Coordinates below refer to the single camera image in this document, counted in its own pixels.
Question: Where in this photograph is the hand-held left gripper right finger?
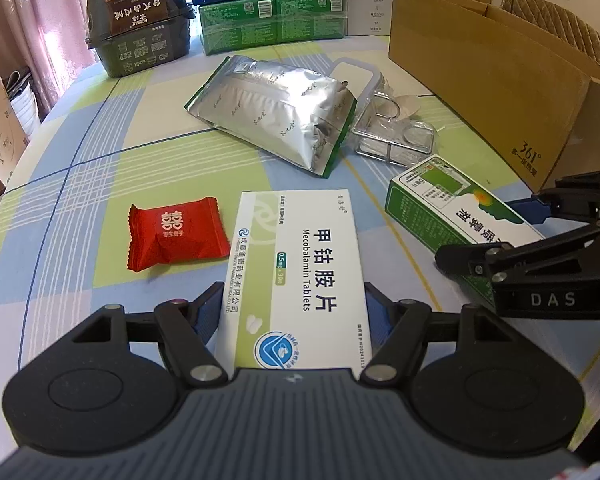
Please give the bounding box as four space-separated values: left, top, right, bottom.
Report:
362 281 518 390

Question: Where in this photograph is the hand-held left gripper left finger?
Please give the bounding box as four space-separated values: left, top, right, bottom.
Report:
72 281 231 388

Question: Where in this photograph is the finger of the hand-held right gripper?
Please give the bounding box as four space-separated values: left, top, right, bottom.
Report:
502 167 600 226
435 219 600 287

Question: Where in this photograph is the green and white medicine box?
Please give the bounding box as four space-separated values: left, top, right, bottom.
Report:
385 156 546 311

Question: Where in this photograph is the white medicine tablet box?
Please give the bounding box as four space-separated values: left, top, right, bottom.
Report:
215 190 368 373

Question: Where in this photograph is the large cardboard box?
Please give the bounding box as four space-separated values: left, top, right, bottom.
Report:
389 0 600 193

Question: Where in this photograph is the silver foil bag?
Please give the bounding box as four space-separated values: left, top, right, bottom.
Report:
184 54 358 179

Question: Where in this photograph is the checked cloth covered desktop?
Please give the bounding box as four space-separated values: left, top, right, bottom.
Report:
0 35 600 411

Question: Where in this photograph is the red candy packet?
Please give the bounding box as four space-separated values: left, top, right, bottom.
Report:
126 196 232 272

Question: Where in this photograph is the clear plastic container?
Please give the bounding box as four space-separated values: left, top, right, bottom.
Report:
350 87 438 168

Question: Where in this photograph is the quilted beige chair cushion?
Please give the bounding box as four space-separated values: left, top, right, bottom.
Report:
500 0 600 68

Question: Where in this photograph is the clear plastic container lid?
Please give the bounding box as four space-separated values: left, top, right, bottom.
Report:
327 57 387 116

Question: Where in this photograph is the white bag with papers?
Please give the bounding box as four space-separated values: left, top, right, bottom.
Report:
5 67 45 136

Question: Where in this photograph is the green carton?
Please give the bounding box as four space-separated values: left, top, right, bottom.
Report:
198 0 281 56
277 0 351 43

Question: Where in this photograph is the dark instant noodle box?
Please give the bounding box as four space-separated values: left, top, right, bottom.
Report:
85 0 197 79

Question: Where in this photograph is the pink curtain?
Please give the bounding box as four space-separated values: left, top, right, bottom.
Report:
0 0 191 116

